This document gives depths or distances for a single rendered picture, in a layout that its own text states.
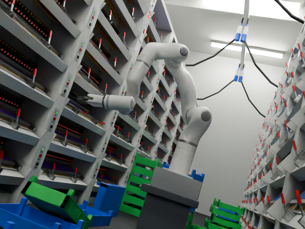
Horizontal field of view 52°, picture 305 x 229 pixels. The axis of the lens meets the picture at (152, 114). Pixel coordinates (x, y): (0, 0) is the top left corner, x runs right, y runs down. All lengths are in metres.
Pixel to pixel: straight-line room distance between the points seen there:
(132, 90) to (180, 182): 0.59
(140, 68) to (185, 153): 0.55
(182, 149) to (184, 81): 0.40
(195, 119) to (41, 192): 0.93
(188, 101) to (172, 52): 0.31
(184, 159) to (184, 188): 0.18
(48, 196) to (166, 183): 0.70
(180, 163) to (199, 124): 0.25
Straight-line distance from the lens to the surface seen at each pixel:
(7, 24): 1.37
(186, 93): 1.87
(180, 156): 1.83
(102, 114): 2.31
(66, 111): 1.77
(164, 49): 1.84
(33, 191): 1.34
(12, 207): 1.44
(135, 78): 1.77
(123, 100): 1.72
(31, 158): 1.65
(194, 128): 1.83
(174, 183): 1.75
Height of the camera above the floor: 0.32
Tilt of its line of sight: 11 degrees up
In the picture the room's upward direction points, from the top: 18 degrees clockwise
